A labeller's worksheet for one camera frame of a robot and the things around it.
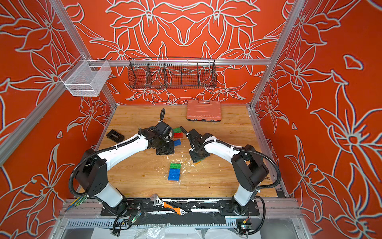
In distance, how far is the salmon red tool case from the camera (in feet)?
3.57

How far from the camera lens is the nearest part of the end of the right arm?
25.0 inches

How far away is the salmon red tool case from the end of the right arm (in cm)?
35
